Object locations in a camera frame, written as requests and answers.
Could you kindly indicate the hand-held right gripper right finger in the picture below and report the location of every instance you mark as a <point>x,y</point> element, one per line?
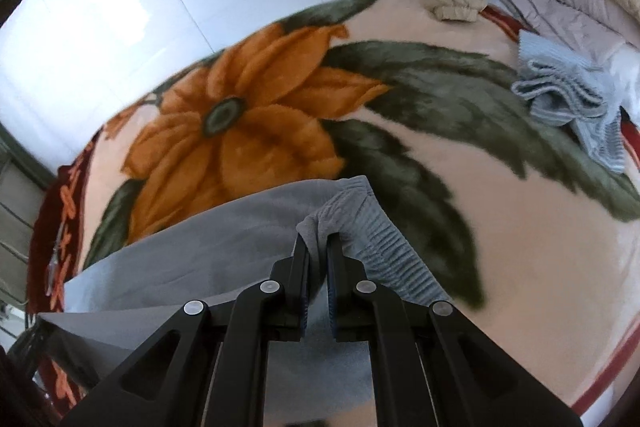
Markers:
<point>332,307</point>

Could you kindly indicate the green metal bed frame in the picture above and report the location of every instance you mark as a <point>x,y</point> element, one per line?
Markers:
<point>20,154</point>

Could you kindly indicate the white cloth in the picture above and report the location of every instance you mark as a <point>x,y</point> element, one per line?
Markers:
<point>627,77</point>

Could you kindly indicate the blue-grey sweatshirt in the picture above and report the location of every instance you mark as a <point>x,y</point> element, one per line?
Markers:
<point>200,247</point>

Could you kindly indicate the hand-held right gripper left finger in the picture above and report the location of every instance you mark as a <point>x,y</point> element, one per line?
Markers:
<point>303,302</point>

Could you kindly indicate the floral printed blanket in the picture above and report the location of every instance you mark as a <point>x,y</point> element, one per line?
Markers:
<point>525,257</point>

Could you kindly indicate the light blue knitted cloth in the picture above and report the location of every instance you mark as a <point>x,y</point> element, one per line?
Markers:
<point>560,82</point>

